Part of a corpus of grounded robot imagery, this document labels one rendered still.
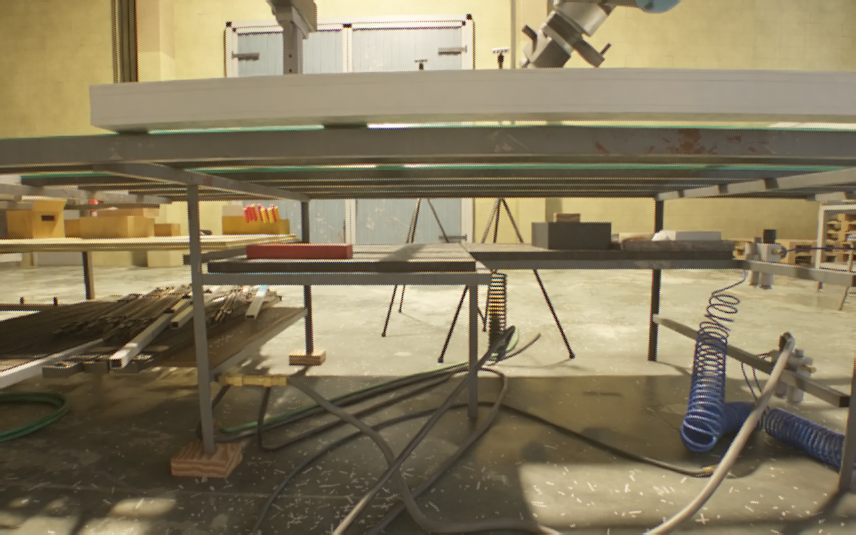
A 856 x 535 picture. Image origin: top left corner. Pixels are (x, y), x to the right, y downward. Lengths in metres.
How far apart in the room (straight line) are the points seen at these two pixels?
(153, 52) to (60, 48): 2.05
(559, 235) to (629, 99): 0.90
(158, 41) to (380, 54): 3.54
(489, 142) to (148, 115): 0.59
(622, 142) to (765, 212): 8.35
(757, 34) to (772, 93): 8.61
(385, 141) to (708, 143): 0.56
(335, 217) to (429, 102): 6.73
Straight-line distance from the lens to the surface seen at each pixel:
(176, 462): 1.46
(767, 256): 1.81
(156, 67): 8.63
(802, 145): 1.02
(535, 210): 7.08
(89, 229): 2.19
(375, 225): 7.31
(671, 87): 0.84
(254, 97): 0.82
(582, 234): 1.66
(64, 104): 10.01
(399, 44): 7.82
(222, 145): 0.87
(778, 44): 9.68
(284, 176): 1.45
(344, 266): 1.18
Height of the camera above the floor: 0.69
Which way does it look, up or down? 6 degrees down
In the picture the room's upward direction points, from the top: straight up
